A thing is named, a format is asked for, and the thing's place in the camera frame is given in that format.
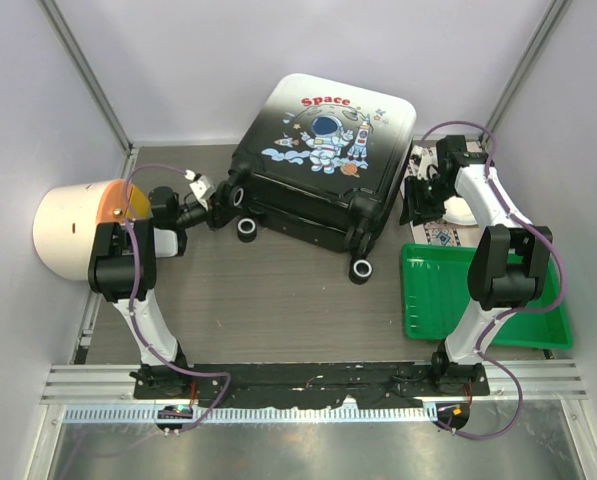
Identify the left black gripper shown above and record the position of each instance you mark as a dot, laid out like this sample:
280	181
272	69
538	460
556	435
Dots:
221	212

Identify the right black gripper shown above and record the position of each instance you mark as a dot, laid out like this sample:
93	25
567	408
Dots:
411	199

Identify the black white astronaut suitcase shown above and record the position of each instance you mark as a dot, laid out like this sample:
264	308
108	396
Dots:
323	162

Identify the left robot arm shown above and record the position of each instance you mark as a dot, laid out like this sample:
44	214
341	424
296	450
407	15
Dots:
123	269

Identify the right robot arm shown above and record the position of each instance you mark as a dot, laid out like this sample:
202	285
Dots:
509	267

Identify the patterned placemat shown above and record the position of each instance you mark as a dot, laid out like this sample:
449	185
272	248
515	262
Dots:
441	233

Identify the white paper plate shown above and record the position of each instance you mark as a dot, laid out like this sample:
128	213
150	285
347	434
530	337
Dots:
458	212

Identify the orange swing lid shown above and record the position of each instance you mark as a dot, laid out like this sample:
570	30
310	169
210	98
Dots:
120	202

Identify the white cylindrical bin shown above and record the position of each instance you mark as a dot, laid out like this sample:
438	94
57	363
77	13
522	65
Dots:
64	228

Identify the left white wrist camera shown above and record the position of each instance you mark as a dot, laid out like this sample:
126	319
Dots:
201	187

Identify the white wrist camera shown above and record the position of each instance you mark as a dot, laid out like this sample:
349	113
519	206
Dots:
425	161
201	187

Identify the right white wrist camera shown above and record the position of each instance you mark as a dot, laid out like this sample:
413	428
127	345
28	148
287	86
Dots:
425	161

